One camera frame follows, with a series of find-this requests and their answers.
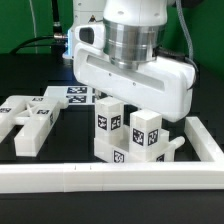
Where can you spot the white L-shaped obstacle fence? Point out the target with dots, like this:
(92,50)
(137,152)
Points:
(207,173)

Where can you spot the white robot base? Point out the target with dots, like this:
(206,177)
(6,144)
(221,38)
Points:
(84,12)

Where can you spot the white chair back part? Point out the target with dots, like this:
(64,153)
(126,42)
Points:
(36,114)

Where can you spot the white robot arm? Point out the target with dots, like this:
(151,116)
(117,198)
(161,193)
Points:
(144,13)

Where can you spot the white chair seat part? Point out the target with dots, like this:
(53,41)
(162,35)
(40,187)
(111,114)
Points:
(163,151)

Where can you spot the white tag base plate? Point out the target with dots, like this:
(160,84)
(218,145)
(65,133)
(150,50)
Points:
(77,95)

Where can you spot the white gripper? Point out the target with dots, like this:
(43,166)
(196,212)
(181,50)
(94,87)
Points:
(119,60)

